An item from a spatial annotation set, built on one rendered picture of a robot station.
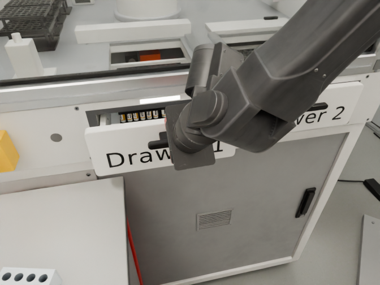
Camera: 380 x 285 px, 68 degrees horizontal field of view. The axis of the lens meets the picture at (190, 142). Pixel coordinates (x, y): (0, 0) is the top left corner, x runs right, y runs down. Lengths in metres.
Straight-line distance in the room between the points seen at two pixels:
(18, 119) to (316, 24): 0.52
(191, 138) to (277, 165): 0.53
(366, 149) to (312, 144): 1.39
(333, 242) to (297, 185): 0.68
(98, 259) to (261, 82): 0.42
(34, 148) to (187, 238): 0.57
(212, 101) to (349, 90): 0.50
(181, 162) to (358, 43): 0.28
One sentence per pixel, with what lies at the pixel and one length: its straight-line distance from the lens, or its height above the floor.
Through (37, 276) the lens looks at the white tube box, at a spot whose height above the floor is 0.80.
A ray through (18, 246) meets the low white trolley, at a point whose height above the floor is 0.76.
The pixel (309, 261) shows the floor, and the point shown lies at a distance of 1.48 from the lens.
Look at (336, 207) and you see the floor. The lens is 1.73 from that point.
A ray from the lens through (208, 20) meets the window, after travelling 0.55.
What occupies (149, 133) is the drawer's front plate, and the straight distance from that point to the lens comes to 0.52.
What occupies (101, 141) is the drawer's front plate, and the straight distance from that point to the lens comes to 0.53.
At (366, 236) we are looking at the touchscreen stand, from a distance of 1.64.
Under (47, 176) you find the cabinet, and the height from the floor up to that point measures 0.77.
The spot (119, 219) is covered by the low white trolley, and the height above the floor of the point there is 0.76.
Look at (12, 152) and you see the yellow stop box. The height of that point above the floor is 0.87.
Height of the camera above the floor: 1.23
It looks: 40 degrees down
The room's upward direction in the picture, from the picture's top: straight up
